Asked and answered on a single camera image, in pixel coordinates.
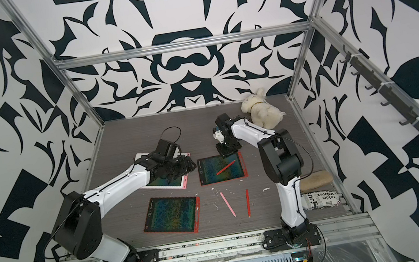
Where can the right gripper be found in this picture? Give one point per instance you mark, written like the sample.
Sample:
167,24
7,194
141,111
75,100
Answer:
224,152

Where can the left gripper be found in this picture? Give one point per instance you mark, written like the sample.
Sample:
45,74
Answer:
187,165

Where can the pink white writing tablet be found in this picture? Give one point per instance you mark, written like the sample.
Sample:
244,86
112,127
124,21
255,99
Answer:
179,183

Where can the red tablet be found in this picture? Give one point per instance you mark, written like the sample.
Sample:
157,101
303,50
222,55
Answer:
209,167
173,215

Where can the red stylus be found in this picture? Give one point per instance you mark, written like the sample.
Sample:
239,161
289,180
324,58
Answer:
247,198
225,168

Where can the pink stylus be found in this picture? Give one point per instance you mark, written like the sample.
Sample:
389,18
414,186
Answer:
228,204

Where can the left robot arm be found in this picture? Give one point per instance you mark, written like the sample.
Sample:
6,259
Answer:
78,227

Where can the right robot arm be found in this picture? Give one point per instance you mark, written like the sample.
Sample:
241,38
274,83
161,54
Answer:
281,160

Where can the white plush bunny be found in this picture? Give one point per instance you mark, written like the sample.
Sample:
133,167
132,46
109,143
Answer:
262,113

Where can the beige sponge block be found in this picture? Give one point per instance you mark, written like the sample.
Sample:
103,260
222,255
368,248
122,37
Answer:
315,180

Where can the printed white pouch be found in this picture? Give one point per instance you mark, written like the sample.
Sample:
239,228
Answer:
320,199

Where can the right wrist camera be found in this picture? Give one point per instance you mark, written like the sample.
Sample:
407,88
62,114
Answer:
218,135

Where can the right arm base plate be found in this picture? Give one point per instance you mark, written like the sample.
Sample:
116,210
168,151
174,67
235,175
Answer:
290,238

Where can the black wall hook rack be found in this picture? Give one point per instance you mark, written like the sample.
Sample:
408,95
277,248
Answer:
389,90

